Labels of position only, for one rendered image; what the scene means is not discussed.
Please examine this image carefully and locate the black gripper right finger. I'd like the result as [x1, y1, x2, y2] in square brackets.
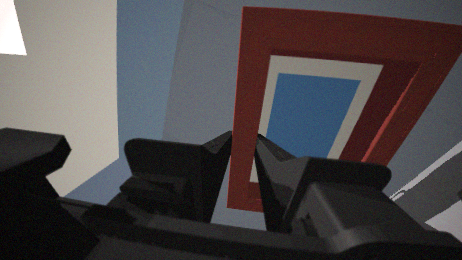
[254, 133, 392, 233]

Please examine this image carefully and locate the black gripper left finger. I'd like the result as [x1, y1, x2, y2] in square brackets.
[124, 131, 232, 223]

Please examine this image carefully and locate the red picture frame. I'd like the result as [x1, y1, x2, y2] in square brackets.
[227, 6, 462, 213]

